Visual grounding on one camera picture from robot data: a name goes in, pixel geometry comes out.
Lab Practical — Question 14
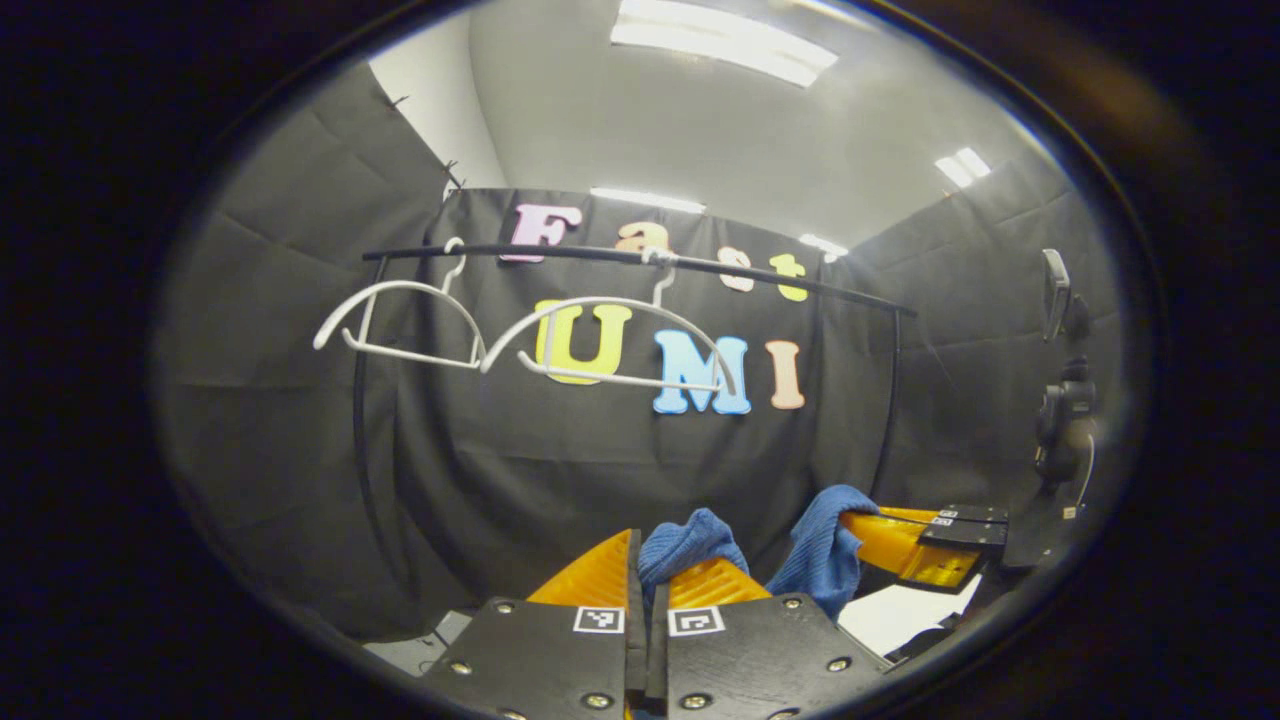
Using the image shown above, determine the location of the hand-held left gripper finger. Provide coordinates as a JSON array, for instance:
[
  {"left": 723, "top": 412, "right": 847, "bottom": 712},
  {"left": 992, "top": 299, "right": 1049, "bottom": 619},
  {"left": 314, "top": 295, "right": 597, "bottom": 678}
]
[
  {"left": 420, "top": 528, "right": 649, "bottom": 720},
  {"left": 648, "top": 557, "right": 891, "bottom": 720}
]

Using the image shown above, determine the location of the blue corduroy jacket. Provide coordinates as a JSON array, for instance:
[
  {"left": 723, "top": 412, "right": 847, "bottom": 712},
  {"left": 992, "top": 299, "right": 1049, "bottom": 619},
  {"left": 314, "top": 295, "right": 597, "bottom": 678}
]
[{"left": 638, "top": 485, "right": 883, "bottom": 623}]

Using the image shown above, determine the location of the white clothes hanger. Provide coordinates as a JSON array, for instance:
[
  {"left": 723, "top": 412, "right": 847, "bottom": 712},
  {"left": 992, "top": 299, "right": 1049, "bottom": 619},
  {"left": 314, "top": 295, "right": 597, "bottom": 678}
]
[
  {"left": 313, "top": 238, "right": 488, "bottom": 372},
  {"left": 480, "top": 247, "right": 739, "bottom": 396}
]

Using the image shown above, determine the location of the black clothes rack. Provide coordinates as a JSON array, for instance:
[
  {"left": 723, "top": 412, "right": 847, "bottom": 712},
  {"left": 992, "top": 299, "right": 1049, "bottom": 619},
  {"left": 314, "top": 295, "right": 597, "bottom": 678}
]
[{"left": 350, "top": 243, "right": 919, "bottom": 626}]

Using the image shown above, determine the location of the black tripod with device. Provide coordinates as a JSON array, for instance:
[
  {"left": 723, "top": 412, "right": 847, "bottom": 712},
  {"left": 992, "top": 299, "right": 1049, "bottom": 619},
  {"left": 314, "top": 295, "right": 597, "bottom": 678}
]
[{"left": 1040, "top": 248, "right": 1099, "bottom": 491}]

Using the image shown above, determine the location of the square ceiling light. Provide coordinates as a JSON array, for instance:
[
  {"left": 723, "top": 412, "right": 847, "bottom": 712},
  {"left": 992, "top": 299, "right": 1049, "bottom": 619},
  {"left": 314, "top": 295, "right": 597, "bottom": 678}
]
[{"left": 935, "top": 147, "right": 993, "bottom": 189}]

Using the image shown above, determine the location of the black backdrop cloth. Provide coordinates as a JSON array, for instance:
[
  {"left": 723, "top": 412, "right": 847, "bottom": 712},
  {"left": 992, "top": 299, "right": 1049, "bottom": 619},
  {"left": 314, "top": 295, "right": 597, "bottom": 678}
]
[{"left": 150, "top": 65, "right": 1131, "bottom": 641}]

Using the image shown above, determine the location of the long ceiling light strip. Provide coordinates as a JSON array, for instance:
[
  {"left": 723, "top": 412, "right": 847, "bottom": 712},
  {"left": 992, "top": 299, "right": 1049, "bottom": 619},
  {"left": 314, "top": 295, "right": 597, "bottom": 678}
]
[{"left": 590, "top": 187, "right": 707, "bottom": 214}]

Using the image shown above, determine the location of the large ceiling light panel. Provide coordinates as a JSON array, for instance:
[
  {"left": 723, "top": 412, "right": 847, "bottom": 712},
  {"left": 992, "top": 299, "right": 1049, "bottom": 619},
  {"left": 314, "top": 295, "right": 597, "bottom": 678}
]
[{"left": 610, "top": 0, "right": 839, "bottom": 89}]

